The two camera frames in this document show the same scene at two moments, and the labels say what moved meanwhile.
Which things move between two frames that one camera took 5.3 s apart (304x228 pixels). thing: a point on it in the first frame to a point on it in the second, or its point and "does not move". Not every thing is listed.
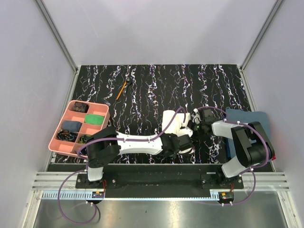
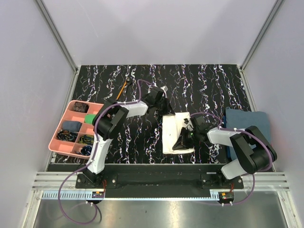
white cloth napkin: x=174 y=127 does not move
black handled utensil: x=128 y=82 does not move
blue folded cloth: x=243 y=117 does not move
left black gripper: x=172 y=136 to x=167 y=110
